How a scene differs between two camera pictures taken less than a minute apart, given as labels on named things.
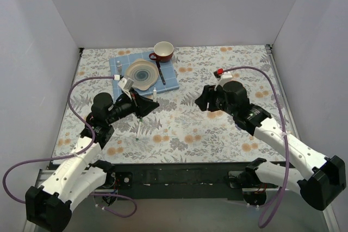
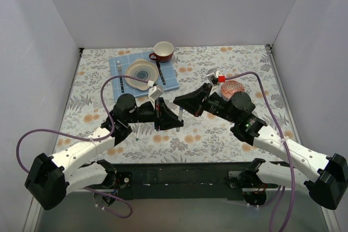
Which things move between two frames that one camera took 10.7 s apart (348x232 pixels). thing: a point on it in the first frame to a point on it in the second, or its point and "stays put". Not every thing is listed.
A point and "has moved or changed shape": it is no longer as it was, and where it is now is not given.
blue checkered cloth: x=167 y=79 stays put
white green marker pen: x=139 y=129 stays put
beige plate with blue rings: x=144 y=73 stays put
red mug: x=163 y=52 stays put
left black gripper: x=136 y=105 to x=158 y=114
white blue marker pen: x=154 y=95 has moved or changed shape
